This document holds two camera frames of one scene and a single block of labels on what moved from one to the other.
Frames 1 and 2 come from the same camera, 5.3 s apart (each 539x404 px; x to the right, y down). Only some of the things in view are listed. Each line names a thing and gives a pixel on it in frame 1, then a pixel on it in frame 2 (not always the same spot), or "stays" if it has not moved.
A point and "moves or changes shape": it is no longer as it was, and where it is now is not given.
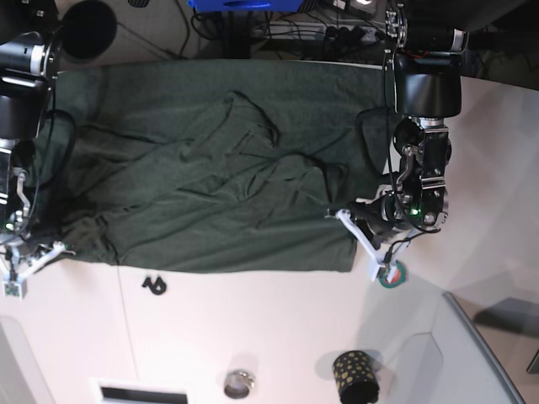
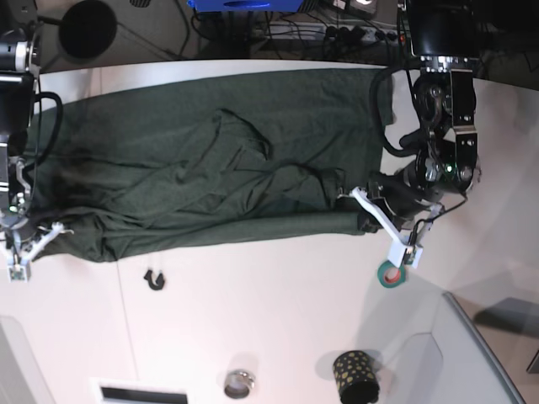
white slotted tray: (106, 390) stays
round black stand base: (88, 29) stays
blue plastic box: (248, 6) stays
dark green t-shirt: (221, 165) moves or changes shape
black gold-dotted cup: (354, 375) stays
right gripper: (379, 217) to (403, 191)
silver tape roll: (238, 383) stays
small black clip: (158, 288) moves or changes shape
